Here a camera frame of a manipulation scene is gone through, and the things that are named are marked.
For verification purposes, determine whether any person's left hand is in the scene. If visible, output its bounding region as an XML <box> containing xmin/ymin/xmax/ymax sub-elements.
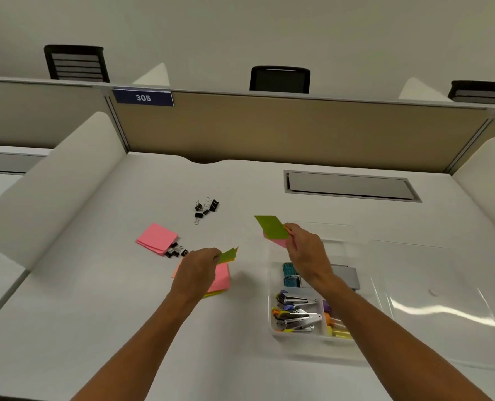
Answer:
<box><xmin>170</xmin><ymin>247</ymin><xmax>224</xmax><ymax>301</ymax></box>

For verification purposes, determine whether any person's right hand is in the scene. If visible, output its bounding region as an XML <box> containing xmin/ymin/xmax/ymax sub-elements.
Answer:
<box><xmin>282</xmin><ymin>223</ymin><xmax>336</xmax><ymax>289</ymax></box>

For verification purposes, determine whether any small pink sticky note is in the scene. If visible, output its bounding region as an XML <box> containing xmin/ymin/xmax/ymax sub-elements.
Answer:
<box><xmin>263</xmin><ymin>232</ymin><xmax>290</xmax><ymax>249</ymax></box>

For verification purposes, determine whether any green sticky note pad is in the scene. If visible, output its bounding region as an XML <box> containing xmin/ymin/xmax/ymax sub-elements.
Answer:
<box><xmin>254</xmin><ymin>215</ymin><xmax>292</xmax><ymax>240</ymax></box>

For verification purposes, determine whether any person's left forearm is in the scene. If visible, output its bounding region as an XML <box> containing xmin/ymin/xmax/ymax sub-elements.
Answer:
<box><xmin>70</xmin><ymin>290</ymin><xmax>198</xmax><ymax>401</ymax></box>

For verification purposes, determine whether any person's right forearm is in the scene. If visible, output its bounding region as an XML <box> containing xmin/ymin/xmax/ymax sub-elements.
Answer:
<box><xmin>308</xmin><ymin>275</ymin><xmax>494</xmax><ymax>401</ymax></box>

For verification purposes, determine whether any pink orange sticky note pad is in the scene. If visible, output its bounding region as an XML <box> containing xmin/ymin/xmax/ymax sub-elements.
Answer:
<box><xmin>172</xmin><ymin>258</ymin><xmax>231</xmax><ymax>298</ymax></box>

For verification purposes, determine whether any pink sticky note stack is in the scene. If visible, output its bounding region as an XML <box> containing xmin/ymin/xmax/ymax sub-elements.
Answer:
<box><xmin>136</xmin><ymin>223</ymin><xmax>179</xmax><ymax>256</ymax></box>

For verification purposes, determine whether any purple silver stapler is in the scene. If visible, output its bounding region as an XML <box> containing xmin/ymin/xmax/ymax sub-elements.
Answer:
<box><xmin>276</xmin><ymin>290</ymin><xmax>318</xmax><ymax>309</ymax></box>

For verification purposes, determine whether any grey flat box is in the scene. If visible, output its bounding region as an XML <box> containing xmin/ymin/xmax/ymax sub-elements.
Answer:
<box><xmin>330</xmin><ymin>265</ymin><xmax>362</xmax><ymax>292</ymax></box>

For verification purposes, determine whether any orange silver stapler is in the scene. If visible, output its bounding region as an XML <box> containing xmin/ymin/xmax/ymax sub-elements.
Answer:
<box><xmin>273</xmin><ymin>309</ymin><xmax>322</xmax><ymax>325</ymax></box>

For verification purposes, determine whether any yellow silver stapler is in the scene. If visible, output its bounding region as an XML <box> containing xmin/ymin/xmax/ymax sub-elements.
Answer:
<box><xmin>276</xmin><ymin>322</ymin><xmax>316</xmax><ymax>334</ymax></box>

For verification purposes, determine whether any clear plastic organizer box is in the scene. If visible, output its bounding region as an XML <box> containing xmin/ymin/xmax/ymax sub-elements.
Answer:
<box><xmin>263</xmin><ymin>223</ymin><xmax>382</xmax><ymax>366</ymax></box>

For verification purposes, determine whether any beige desk partition panel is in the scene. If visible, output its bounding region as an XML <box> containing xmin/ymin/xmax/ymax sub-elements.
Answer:
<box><xmin>0</xmin><ymin>75</ymin><xmax>495</xmax><ymax>176</ymax></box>

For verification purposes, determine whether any clear plastic lid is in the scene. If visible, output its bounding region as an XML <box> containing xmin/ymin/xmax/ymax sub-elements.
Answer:
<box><xmin>367</xmin><ymin>239</ymin><xmax>495</xmax><ymax>372</ymax></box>

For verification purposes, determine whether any black mesh office chair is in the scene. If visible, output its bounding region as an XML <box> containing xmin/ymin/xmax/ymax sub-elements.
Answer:
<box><xmin>249</xmin><ymin>65</ymin><xmax>311</xmax><ymax>95</ymax></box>

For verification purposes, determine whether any blue number sign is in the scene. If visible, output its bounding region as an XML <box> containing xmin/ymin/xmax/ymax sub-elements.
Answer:
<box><xmin>112</xmin><ymin>88</ymin><xmax>174</xmax><ymax>107</ymax></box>

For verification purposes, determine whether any white side divider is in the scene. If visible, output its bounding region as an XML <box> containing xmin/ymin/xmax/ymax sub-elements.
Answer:
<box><xmin>0</xmin><ymin>111</ymin><xmax>127</xmax><ymax>272</ymax></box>
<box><xmin>452</xmin><ymin>137</ymin><xmax>495</xmax><ymax>230</ymax></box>

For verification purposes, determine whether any black slatted office chair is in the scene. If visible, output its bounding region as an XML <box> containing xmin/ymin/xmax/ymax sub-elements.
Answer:
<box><xmin>447</xmin><ymin>80</ymin><xmax>495</xmax><ymax>106</ymax></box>
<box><xmin>43</xmin><ymin>44</ymin><xmax>111</xmax><ymax>83</ymax></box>

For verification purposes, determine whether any grey desk cable cover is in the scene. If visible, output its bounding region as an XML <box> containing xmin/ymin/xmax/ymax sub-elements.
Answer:
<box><xmin>283</xmin><ymin>170</ymin><xmax>422</xmax><ymax>204</ymax></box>

